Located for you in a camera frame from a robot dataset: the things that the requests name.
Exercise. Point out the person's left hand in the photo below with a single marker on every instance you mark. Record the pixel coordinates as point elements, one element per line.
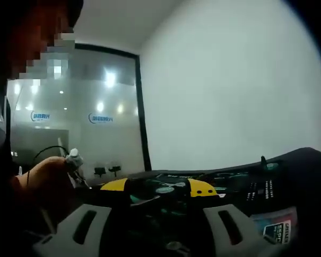
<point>53,174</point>

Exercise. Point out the glass partition with black frame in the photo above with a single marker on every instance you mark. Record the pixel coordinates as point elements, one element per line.
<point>96,88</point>

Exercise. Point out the small black stand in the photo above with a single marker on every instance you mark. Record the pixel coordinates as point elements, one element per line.
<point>99,170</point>
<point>115,170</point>

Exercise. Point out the person's head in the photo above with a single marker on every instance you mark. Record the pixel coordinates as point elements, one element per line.
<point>29,21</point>

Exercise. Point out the row of screwdriver bits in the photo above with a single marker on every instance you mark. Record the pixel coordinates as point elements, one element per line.
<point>260,190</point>

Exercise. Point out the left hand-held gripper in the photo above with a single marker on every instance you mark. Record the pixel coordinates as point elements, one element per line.
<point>74,159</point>

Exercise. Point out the flat labelled packet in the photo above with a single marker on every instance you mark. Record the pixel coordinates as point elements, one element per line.
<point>275,222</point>

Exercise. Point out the person's black shirt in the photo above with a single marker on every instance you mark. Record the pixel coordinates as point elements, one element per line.
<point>8,166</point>

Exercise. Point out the black toolbox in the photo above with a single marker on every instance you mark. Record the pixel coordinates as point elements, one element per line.
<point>297,166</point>

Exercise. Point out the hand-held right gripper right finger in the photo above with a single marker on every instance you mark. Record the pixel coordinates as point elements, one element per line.
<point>246,235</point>

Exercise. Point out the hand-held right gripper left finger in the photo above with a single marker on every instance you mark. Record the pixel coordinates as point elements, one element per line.
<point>69,233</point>

